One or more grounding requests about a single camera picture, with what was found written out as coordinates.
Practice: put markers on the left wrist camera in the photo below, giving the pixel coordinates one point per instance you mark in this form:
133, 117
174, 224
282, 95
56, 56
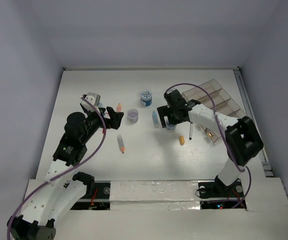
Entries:
93, 99

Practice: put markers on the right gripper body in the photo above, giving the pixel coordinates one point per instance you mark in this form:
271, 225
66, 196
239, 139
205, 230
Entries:
177, 120

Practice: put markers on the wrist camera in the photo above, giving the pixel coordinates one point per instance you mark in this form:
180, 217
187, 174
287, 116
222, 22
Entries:
174, 98
93, 99

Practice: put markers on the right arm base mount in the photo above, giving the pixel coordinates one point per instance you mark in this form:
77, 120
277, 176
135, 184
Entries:
215, 197

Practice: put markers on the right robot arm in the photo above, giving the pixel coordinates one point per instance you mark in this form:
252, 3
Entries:
239, 135

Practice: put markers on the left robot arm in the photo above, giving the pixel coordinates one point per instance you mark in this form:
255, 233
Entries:
63, 185

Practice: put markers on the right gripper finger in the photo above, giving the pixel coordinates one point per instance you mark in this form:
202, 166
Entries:
163, 118
165, 108

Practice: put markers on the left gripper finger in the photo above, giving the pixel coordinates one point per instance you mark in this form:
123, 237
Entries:
115, 123
112, 114

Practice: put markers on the blue paint jar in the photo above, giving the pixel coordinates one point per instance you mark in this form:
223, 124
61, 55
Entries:
100, 105
146, 97

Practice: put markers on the orange highlighter upper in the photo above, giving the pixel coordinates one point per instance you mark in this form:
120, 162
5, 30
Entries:
119, 107

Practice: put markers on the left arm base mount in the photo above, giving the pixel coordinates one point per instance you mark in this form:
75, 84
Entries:
98, 200

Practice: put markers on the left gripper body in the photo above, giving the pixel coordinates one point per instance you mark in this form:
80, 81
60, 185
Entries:
96, 121

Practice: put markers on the black whiteboard marker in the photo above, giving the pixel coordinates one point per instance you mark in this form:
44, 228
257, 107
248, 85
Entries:
190, 131

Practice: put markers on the clear four-compartment organizer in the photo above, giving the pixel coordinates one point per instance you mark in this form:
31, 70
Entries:
223, 102

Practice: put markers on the blue highlighter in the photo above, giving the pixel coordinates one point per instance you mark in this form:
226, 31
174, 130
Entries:
155, 120

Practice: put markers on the yellow highlighter cap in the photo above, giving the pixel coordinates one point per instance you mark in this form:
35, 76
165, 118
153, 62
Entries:
181, 140

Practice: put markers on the clear paperclip jar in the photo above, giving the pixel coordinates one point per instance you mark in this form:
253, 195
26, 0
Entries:
133, 115
170, 127

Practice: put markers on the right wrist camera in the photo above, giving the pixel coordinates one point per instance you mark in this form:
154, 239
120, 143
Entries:
174, 98

